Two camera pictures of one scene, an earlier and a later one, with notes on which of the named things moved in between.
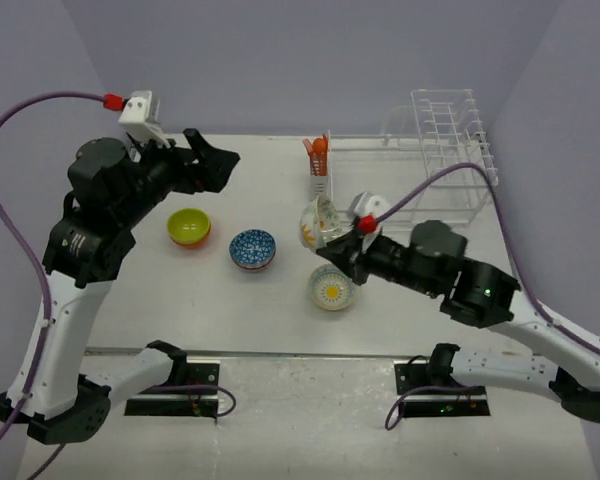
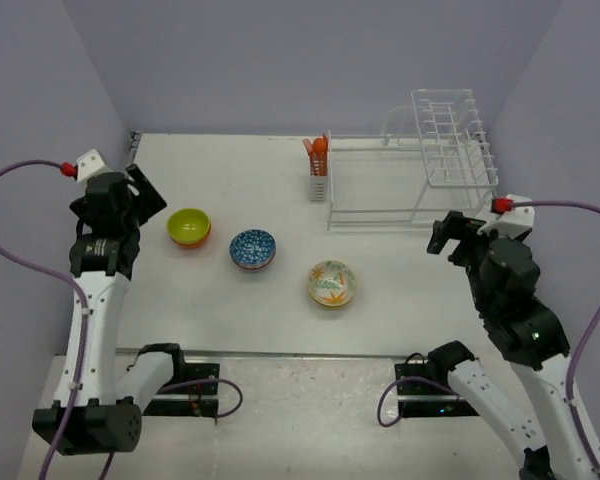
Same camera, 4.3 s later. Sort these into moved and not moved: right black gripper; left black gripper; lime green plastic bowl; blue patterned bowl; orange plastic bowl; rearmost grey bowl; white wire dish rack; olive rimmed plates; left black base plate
Moved: right black gripper; left black gripper; rearmost grey bowl
Not moved: orange plastic bowl; white wire dish rack; left black base plate; olive rimmed plates; blue patterned bowl; lime green plastic bowl
